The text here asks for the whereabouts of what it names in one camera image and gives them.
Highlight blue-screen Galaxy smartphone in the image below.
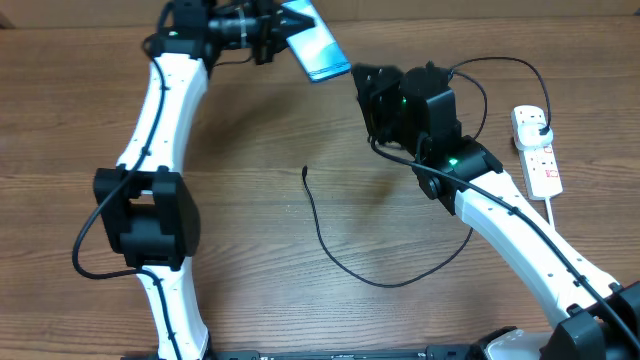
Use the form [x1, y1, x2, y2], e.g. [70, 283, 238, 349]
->
[284, 0, 351, 83]

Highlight black charging cable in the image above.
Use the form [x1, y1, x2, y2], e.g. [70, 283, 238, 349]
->
[301, 56, 552, 289]

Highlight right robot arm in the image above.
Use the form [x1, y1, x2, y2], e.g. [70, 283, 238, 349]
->
[351, 64, 639, 359]

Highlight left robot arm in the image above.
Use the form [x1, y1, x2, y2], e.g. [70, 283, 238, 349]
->
[92, 1, 320, 359]

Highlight white charger plug adapter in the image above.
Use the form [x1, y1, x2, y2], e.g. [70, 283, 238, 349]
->
[514, 123, 554, 151]

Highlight white power strip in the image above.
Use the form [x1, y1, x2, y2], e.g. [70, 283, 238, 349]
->
[511, 105, 563, 200]

